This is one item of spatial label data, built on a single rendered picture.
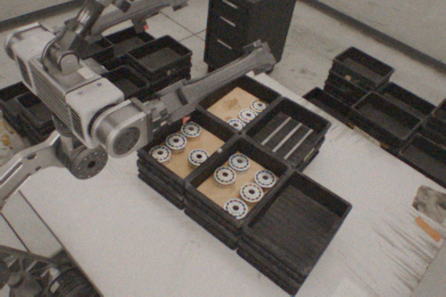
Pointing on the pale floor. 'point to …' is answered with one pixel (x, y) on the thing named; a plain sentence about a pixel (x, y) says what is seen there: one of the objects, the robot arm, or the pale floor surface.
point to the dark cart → (248, 16)
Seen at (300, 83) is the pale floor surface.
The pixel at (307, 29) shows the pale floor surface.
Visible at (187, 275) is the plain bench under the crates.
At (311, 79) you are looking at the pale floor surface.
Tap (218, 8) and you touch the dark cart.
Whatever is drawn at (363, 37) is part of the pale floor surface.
